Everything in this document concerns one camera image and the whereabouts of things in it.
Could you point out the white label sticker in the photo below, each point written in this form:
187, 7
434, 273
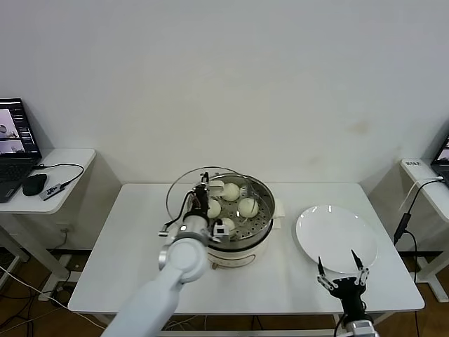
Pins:
412, 163

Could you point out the open black laptop pink screen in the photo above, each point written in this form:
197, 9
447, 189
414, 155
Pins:
14, 130

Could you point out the white side table with laptop and mouse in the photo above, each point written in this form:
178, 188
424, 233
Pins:
70, 158

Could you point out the grey usb hub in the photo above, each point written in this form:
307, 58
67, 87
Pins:
52, 191

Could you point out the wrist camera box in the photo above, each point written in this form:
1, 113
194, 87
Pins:
358, 329
221, 230

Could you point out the perforated steel steamer basket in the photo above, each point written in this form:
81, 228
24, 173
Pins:
257, 226

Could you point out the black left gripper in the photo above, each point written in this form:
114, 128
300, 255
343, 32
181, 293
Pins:
201, 201

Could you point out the round white plate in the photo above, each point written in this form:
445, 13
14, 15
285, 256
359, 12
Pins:
333, 235

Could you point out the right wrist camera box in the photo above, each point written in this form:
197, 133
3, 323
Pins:
358, 329

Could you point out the round glass pot lid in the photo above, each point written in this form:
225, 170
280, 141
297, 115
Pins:
175, 196

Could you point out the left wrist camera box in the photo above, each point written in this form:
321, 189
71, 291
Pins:
221, 230

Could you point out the white main table frame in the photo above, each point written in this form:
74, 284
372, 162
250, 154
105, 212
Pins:
263, 332

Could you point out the cream electric cooker base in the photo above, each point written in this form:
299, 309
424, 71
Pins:
242, 256

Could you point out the black computer mouse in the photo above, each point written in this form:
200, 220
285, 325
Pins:
34, 184

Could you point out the white steamed baozi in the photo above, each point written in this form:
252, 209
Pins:
214, 209
231, 226
248, 207
231, 192

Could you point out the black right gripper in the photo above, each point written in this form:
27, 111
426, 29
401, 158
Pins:
350, 291

